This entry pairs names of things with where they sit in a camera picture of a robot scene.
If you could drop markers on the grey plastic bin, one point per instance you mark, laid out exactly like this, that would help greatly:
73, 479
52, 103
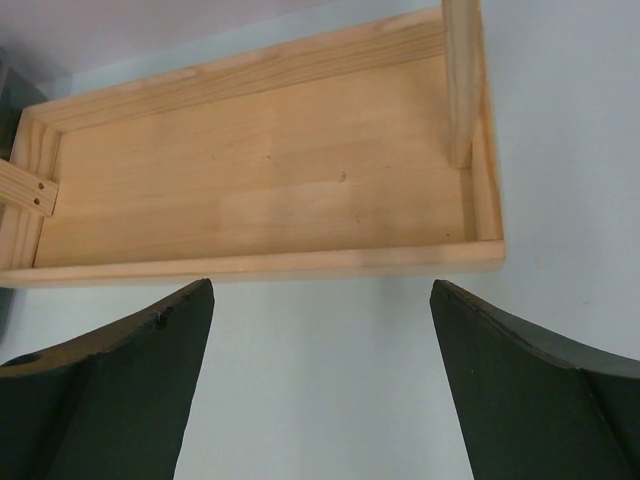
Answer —
16, 94

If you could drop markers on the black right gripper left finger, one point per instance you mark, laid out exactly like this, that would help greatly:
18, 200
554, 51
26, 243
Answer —
112, 403

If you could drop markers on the wooden clothes rack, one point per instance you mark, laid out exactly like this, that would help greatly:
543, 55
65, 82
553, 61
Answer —
367, 150

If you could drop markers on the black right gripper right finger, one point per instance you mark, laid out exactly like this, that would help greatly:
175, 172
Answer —
531, 403

